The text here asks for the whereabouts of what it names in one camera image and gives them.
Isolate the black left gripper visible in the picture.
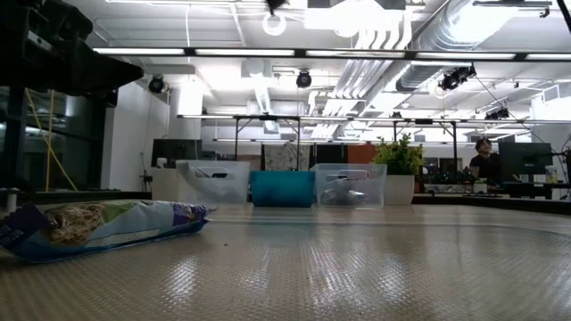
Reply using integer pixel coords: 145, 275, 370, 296
0, 0, 144, 95

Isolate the round white ceiling lamp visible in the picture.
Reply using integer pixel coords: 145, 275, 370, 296
261, 11, 288, 37

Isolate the light blue snack bag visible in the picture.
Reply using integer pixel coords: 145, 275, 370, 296
0, 199, 214, 264

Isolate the grey patterned cloth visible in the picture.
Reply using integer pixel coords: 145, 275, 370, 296
261, 142, 312, 172

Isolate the clear plastic bin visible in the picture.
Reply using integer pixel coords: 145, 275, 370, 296
174, 159, 252, 205
310, 162, 388, 210

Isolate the teal plastic bin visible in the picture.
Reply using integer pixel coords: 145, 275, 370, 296
248, 170, 316, 209

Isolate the leafy green plant white pot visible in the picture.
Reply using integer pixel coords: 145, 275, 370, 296
372, 132, 426, 207

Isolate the person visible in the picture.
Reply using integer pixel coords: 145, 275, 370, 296
468, 137, 504, 183

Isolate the tan baking mat grey border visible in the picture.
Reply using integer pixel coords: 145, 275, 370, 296
0, 217, 571, 321

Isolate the black monitor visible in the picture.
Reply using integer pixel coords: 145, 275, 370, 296
498, 142, 554, 182

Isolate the yellow power cord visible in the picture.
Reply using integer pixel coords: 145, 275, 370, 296
24, 87, 79, 193

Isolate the background black metal frame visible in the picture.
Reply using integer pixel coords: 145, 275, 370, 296
178, 114, 304, 171
369, 118, 571, 179

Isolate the white cylinder post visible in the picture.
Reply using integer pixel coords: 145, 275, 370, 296
0, 186, 21, 214

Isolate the silver ventilation duct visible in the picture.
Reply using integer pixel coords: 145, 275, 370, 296
332, 0, 496, 99

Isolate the orange wall panel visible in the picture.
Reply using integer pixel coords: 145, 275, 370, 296
347, 143, 377, 165

